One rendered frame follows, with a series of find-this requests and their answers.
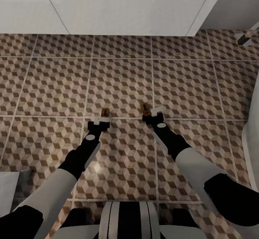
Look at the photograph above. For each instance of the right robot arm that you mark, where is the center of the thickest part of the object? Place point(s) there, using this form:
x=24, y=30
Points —
x=217, y=189

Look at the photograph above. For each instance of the furniture sink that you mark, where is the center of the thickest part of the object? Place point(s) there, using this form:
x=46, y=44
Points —
x=104, y=17

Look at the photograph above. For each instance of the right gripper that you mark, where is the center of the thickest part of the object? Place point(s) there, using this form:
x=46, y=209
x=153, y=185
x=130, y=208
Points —
x=150, y=119

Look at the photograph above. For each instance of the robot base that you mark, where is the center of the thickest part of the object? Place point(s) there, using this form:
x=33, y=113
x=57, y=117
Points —
x=75, y=227

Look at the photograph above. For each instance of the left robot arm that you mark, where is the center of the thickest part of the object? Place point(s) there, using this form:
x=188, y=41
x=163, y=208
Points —
x=35, y=216

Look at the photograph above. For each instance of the mousetrap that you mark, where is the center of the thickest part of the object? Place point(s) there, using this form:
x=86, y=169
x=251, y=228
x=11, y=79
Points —
x=145, y=109
x=105, y=113

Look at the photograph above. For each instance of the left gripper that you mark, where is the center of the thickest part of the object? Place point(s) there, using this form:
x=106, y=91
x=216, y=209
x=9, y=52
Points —
x=102, y=127

